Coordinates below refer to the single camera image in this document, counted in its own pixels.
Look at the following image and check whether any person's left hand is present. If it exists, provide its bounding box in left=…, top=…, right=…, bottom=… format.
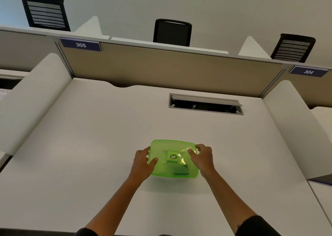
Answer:
left=129, top=147, right=159, bottom=183

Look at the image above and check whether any person's right hand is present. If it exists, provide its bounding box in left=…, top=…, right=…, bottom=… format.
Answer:
left=187, top=144, right=214, bottom=179

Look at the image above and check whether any green translucent plastic container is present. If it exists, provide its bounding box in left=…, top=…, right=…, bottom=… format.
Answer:
left=147, top=139, right=199, bottom=179

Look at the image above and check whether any person's left forearm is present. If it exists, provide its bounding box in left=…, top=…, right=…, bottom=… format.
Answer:
left=85, top=176, right=146, bottom=236

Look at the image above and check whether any person's right forearm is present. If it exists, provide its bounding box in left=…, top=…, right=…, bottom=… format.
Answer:
left=200, top=171, right=260, bottom=230

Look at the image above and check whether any beige desk partition panel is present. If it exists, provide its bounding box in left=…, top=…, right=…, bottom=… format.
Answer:
left=0, top=27, right=75, bottom=78
left=261, top=66, right=332, bottom=109
left=55, top=37, right=289, bottom=99

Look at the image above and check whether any black sleeve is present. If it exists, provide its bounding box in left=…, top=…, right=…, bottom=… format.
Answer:
left=234, top=215, right=282, bottom=236

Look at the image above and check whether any white desk side divider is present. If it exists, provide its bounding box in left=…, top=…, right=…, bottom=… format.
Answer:
left=0, top=53, right=73, bottom=156
left=262, top=80, right=332, bottom=180
left=238, top=36, right=272, bottom=60
left=74, top=16, right=103, bottom=38

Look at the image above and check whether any black mesh office chair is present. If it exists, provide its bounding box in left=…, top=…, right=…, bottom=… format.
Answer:
left=153, top=19, right=192, bottom=47

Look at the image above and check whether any blue desk number sign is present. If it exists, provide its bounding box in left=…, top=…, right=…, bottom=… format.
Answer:
left=288, top=66, right=329, bottom=78
left=60, top=37, right=102, bottom=52

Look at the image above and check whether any black slatted office chair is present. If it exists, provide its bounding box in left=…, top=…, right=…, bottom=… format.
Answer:
left=21, top=0, right=71, bottom=32
left=270, top=33, right=316, bottom=63

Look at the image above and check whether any grey desk cable box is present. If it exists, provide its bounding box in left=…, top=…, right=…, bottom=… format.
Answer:
left=169, top=93, right=244, bottom=116

